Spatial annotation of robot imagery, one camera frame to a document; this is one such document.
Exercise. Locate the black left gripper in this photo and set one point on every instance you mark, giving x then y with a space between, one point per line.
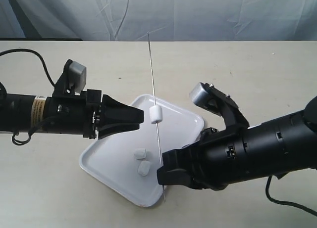
73 114

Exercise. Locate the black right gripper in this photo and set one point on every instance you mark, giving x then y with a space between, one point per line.
213 162

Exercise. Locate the white marshmallow lowest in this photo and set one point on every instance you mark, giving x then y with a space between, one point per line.
144 168

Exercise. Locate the white marshmallow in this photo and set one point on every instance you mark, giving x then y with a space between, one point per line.
140 153
155 113

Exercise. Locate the thin metal skewer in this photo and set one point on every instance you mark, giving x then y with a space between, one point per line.
154 98

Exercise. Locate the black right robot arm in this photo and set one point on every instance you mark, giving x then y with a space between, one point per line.
281 145

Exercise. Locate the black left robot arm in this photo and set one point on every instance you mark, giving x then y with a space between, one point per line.
25 114

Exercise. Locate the white plastic tray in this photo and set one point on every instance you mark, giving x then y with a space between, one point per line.
111 161

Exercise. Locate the grey wrinkled backdrop cloth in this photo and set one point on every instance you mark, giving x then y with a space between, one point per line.
161 20

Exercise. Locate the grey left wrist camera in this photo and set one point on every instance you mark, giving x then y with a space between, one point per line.
72 79

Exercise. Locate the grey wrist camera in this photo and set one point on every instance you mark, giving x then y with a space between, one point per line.
209 98
72 79

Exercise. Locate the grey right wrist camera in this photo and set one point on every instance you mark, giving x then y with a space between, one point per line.
209 98

